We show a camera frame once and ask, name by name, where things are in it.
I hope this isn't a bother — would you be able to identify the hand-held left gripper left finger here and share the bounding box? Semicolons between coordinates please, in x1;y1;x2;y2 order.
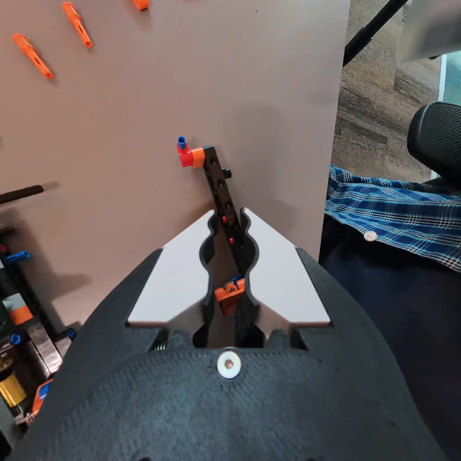
127;210;218;348

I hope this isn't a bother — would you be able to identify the black studless lego beam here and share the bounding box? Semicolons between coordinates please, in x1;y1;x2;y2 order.
176;135;250;279

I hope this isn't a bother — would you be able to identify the black metal table leg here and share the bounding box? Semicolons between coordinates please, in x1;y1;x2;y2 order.
342;0;411;68

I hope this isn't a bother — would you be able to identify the lego car chassis build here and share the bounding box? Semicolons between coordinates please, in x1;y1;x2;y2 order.
0;184;78;431

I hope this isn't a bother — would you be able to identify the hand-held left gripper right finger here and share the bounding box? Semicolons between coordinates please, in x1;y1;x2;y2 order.
234;207;332;348

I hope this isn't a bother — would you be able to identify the orange lego panel piece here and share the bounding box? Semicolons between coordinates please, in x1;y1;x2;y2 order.
214;275;247;316

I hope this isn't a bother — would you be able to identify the black mesh office chair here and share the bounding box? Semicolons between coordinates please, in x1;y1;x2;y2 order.
407;101;461;197

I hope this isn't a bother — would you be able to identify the orange lego axle pin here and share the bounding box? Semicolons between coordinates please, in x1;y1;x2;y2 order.
12;32;55;80
61;1;94;49

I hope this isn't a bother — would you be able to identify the dark navy garment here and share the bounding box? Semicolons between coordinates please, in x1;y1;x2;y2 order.
319;216;461;461

